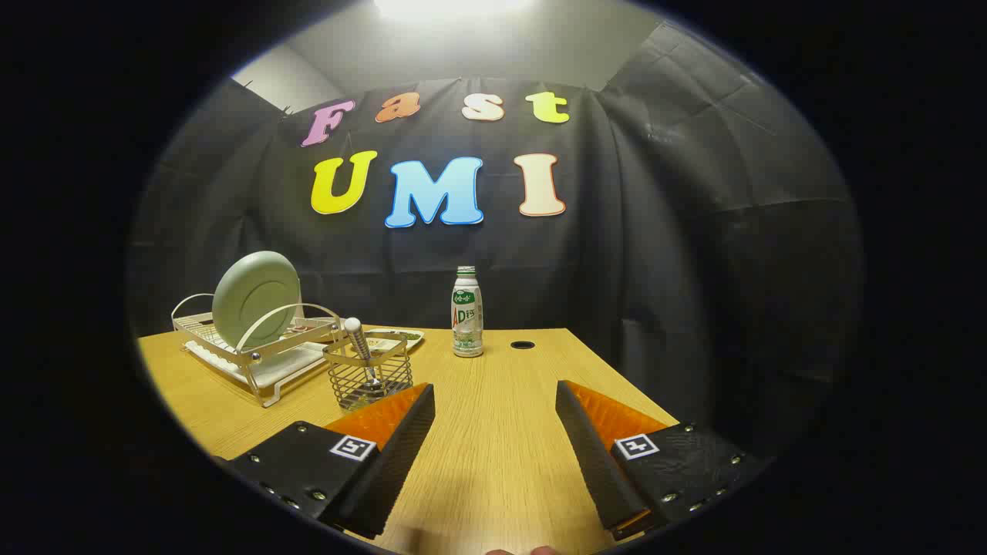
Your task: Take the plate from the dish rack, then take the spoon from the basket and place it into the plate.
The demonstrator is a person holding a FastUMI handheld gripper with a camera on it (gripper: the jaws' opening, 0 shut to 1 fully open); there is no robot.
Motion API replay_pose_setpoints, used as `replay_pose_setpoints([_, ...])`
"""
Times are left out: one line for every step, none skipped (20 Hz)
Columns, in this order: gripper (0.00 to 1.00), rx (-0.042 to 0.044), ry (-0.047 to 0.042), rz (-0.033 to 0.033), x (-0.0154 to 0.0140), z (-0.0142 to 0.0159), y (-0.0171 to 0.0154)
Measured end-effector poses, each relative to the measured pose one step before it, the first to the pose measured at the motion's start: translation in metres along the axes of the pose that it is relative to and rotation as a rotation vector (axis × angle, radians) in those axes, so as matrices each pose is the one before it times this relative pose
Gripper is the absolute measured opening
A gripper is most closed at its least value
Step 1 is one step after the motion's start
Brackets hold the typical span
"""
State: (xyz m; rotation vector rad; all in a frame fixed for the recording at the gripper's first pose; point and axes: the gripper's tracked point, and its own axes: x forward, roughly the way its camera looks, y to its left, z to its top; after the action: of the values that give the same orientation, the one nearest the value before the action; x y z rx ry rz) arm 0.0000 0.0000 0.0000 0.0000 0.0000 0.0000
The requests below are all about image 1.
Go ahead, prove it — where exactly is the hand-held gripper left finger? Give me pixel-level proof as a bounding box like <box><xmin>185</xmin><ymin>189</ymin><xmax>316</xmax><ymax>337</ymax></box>
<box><xmin>212</xmin><ymin>383</ymin><xmax>436</xmax><ymax>540</ymax></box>

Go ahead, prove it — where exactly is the white drink bottle green label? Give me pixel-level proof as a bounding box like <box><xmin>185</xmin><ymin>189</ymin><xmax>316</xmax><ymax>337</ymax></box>
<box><xmin>451</xmin><ymin>266</ymin><xmax>484</xmax><ymax>358</ymax></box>

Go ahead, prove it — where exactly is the pale green plate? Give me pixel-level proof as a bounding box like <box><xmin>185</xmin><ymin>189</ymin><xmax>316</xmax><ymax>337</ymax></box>
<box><xmin>212</xmin><ymin>251</ymin><xmax>302</xmax><ymax>349</ymax></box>

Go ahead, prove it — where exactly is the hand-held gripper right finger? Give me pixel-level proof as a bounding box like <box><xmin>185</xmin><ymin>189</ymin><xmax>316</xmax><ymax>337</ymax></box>
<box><xmin>555</xmin><ymin>379</ymin><xmax>772</xmax><ymax>540</ymax></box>

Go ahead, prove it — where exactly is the metal wire basket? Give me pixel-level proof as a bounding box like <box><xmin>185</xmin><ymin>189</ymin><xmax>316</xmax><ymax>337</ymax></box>
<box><xmin>322</xmin><ymin>333</ymin><xmax>414</xmax><ymax>411</ymax></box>

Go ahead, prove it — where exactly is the black backdrop cloth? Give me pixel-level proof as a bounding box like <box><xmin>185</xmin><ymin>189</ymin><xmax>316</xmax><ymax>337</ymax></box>
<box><xmin>127</xmin><ymin>19</ymin><xmax>864</xmax><ymax>448</ymax></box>

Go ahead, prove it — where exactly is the white divided tray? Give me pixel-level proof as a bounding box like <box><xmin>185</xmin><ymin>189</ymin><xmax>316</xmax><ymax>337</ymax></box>
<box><xmin>362</xmin><ymin>329</ymin><xmax>425</xmax><ymax>354</ymax></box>

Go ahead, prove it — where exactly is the checked handle spoon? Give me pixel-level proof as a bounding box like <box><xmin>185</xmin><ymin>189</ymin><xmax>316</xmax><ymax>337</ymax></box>
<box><xmin>343</xmin><ymin>318</ymin><xmax>380</xmax><ymax>384</ymax></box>

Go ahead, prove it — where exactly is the white wire dish rack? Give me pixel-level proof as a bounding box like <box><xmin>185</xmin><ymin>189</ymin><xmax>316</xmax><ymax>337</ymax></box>
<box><xmin>171</xmin><ymin>293</ymin><xmax>344</xmax><ymax>408</ymax></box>

